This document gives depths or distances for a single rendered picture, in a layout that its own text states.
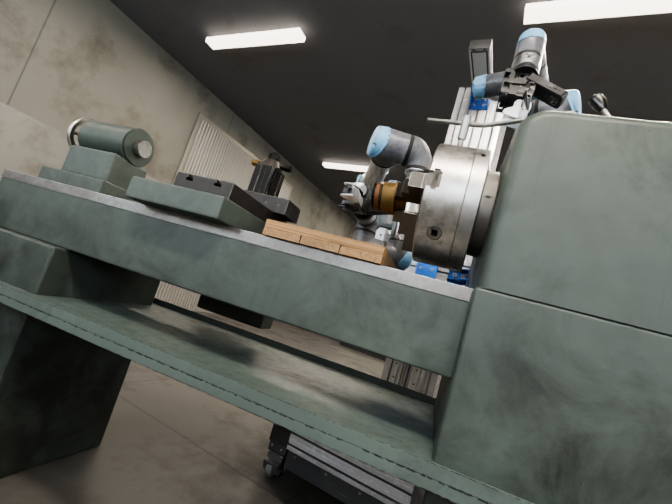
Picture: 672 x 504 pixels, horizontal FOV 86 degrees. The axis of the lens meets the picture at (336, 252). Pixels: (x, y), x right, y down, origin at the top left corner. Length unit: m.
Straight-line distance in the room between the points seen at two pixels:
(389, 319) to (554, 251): 0.34
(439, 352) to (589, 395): 0.25
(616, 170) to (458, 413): 0.53
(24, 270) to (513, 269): 1.27
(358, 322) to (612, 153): 0.58
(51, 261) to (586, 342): 1.31
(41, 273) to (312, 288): 0.79
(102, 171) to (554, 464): 1.43
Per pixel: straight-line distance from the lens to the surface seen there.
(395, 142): 1.34
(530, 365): 0.74
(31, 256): 1.35
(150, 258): 1.08
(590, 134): 0.87
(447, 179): 0.85
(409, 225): 1.00
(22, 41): 4.71
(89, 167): 1.51
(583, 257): 0.78
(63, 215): 1.36
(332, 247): 0.81
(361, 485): 1.55
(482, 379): 0.73
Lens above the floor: 0.76
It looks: 8 degrees up
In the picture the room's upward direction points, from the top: 17 degrees clockwise
